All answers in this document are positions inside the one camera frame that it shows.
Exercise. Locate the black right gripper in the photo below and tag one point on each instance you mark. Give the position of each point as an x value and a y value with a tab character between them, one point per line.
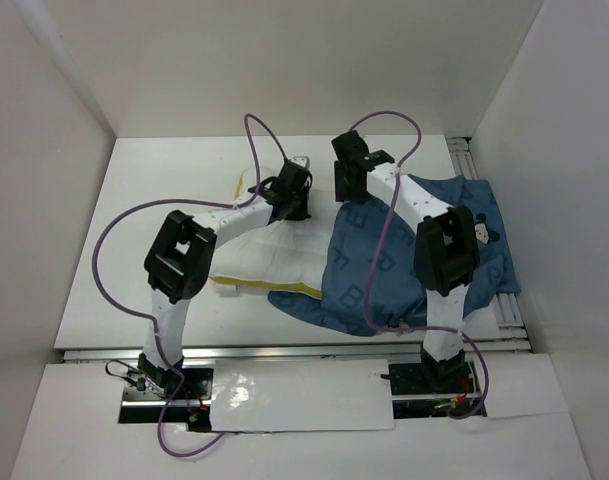
342	192

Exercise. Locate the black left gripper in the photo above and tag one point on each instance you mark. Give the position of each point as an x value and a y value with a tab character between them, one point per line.
302	214

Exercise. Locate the white pillow yellow underside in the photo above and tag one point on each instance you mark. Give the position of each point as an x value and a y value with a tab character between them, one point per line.
285	256

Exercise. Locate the blue printed pillowcase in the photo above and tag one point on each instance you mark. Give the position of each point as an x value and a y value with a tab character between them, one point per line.
397	295

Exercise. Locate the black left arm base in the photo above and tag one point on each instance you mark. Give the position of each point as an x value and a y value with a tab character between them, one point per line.
142	399

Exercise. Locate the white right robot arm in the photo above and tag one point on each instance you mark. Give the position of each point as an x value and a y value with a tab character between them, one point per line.
446	248

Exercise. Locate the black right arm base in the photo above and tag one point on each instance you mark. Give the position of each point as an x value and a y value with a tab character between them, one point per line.
415	395

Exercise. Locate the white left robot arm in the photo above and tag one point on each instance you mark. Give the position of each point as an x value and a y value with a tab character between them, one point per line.
179	261

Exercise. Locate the white glossy cover sheet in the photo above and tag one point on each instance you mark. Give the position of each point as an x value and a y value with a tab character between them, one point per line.
300	396

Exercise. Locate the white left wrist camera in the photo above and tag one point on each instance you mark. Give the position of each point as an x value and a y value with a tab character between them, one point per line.
302	161

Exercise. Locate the aluminium front rail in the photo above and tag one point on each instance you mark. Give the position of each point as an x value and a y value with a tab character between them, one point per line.
271	352

